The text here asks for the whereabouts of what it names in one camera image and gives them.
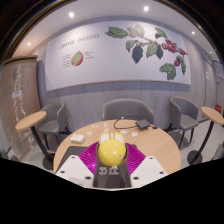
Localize round wooden side table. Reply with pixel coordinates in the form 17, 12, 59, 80
14, 110, 56, 171
187, 106, 224, 166

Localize grey upholstered chair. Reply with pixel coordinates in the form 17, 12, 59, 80
37, 101, 68, 149
101, 98, 155, 126
166, 96, 200, 149

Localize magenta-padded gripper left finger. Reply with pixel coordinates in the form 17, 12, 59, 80
54, 141, 101, 188

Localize black mouse pad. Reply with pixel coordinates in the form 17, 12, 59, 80
54, 143, 138, 189

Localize small white box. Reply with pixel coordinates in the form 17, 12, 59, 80
69, 133, 86, 144

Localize yellow computer mouse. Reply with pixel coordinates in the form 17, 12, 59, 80
97, 131, 128, 168

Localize small black box device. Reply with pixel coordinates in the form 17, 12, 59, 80
135, 119, 152, 130

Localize black cable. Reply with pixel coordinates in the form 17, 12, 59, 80
113, 115, 158, 131

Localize white coffee plant wall mural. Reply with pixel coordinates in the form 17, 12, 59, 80
44, 20, 192, 92

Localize ceiling spot lights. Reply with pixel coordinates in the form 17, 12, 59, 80
26, 4, 198, 48

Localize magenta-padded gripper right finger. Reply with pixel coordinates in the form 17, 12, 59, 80
124, 143, 168, 188

